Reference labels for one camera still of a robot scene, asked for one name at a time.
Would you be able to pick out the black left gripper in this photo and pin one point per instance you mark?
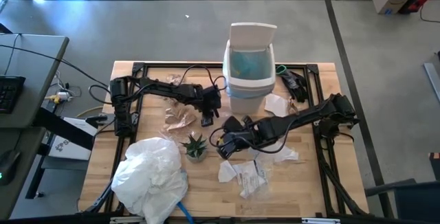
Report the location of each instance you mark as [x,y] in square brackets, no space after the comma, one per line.
[209,98]

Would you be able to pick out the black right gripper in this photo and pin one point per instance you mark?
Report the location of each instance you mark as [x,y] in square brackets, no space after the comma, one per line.
[240,134]

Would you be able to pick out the white triangular paper piece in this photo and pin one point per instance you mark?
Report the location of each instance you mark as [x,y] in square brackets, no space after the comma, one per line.
[226,173]

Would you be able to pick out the white printed paper slip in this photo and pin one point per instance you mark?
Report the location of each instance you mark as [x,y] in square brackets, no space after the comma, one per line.
[249,179]

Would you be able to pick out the white plastic trash bin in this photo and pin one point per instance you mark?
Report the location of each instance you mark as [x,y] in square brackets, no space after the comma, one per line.
[249,103]

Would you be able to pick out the clear plastic bag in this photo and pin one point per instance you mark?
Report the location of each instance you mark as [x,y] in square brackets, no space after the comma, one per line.
[261,196]

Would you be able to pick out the blue trash bag liner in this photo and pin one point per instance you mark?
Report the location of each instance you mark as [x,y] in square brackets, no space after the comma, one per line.
[249,66]

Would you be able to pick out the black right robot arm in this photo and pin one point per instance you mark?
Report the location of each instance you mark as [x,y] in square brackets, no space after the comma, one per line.
[302,117]

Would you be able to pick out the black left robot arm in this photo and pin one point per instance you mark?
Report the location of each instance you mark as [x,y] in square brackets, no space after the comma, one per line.
[154,90]

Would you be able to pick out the large white plastic bag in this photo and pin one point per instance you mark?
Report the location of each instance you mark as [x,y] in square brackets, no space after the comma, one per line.
[148,179]

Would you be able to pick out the succulent in patterned grey pot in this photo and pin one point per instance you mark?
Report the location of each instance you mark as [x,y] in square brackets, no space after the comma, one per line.
[195,148]

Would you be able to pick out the crumpled clear plastic wrap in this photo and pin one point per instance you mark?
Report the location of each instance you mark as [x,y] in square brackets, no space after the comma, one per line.
[285,155]

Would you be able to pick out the small crumpled brown paper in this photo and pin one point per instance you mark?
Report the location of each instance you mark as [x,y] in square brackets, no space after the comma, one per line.
[293,107]

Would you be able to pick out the black glove with green cuff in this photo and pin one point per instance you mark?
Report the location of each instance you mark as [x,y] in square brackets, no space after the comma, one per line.
[294,83]

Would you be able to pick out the white printed box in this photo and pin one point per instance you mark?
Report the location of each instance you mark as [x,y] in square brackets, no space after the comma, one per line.
[68,148]

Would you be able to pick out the yellow plug adapter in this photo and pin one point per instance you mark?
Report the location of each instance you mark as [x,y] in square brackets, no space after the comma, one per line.
[55,97]

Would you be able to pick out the grey desk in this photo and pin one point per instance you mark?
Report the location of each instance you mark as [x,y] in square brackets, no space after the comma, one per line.
[34,62]

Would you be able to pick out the dark office chair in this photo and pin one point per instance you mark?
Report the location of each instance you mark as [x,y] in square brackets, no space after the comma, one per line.
[419,200]

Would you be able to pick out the black keyboard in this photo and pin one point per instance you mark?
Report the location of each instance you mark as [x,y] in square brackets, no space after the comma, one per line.
[10,95]

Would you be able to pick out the black computer mouse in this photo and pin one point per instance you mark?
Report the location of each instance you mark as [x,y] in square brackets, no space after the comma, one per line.
[8,167]

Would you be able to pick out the grey metal bar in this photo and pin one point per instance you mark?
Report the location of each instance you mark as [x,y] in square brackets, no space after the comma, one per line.
[434,79]

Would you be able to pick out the black aluminium table frame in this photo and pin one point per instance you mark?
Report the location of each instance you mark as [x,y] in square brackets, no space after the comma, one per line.
[161,65]

